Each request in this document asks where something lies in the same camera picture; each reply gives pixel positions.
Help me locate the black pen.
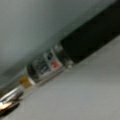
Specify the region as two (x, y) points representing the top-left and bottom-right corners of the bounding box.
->
(0, 1), (120, 113)

